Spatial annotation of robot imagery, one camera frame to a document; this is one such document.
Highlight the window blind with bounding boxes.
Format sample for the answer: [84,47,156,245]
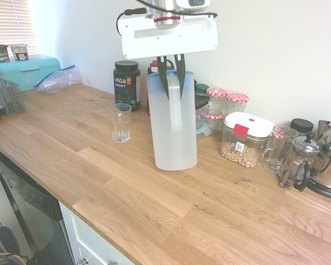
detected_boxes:
[0,0,42,55]

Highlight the clear zip plastic bag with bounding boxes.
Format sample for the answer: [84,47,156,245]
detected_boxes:
[33,65,83,94]

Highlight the translucent pitcher with blue lid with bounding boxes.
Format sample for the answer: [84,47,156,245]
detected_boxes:
[145,68,199,171]

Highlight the black protein powder tub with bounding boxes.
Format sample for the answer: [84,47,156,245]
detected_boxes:
[112,60,142,113]

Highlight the white cabinet drawer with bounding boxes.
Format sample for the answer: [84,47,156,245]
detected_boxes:
[59,201,136,265]

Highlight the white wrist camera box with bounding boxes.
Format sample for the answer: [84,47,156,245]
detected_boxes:
[175,0,211,9]

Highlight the white yogurt cup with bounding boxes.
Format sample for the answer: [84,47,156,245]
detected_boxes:
[10,43,29,61]

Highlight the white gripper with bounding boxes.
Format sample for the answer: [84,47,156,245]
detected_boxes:
[120,12,219,99]

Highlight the small jar red checkered lid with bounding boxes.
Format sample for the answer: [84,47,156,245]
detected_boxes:
[204,109,226,133]

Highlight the red water bottle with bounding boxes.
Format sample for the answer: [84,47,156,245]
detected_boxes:
[146,60,161,116]

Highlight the clear drinking glass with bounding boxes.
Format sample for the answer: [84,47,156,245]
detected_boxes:
[107,103,132,144]

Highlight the teal bread box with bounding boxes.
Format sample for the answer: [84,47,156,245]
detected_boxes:
[0,54,62,92]

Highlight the metal drawer handle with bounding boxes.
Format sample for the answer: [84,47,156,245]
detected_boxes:
[79,257,119,265]

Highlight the glass French press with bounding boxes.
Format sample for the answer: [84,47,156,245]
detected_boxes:
[278,131,321,193]

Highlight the stainless steel dishwasher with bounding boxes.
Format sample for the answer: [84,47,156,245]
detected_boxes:
[0,143,75,265]

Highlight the clear glass mug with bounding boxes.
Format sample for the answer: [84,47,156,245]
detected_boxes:
[261,125,298,174]

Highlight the jar with black lid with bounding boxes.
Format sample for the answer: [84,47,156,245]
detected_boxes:
[289,118,314,137]

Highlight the clear container with dark lid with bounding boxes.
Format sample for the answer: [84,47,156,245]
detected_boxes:
[195,93,210,116]

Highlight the cereal container with white lid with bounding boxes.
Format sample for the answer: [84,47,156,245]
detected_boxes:
[220,112,275,168]

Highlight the grey cutlery basket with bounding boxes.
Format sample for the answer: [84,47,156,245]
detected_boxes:
[0,74,26,116]

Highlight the jar with green lid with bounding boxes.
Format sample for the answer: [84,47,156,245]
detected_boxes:
[195,83,210,96]

